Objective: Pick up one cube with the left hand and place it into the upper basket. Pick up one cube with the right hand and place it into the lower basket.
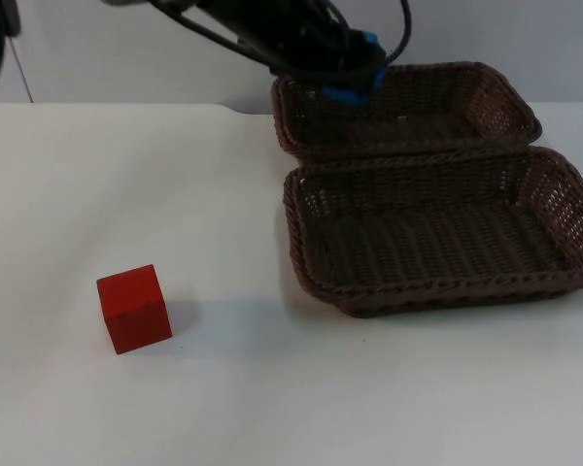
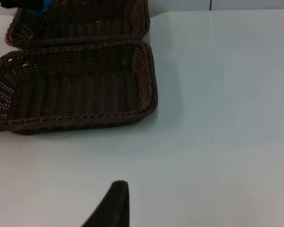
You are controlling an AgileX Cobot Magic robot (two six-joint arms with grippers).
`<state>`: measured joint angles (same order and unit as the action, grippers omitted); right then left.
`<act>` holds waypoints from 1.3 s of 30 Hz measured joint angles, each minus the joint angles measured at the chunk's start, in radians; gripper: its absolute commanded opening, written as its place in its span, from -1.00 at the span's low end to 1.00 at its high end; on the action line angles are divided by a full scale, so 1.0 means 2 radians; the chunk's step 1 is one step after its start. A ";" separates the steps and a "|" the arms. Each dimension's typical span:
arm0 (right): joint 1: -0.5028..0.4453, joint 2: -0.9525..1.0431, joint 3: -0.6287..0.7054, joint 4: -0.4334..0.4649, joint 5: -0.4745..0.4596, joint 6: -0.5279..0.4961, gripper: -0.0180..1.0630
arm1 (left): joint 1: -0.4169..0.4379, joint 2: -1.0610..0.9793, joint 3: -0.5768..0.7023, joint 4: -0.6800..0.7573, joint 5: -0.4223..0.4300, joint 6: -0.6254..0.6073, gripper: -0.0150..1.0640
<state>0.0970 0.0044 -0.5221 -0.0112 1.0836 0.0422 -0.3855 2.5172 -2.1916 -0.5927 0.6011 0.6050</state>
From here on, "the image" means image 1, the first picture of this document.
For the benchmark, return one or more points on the red cube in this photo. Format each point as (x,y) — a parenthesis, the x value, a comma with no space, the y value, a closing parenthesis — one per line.
(133,306)

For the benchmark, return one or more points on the blue cube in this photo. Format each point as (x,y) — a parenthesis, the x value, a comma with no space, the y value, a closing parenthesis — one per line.
(345,96)

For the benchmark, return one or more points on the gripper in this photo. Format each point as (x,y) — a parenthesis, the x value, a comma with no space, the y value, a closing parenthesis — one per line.
(316,43)

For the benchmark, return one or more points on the dark brown wicker basket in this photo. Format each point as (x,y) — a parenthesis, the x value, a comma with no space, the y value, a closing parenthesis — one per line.
(432,242)
(418,111)

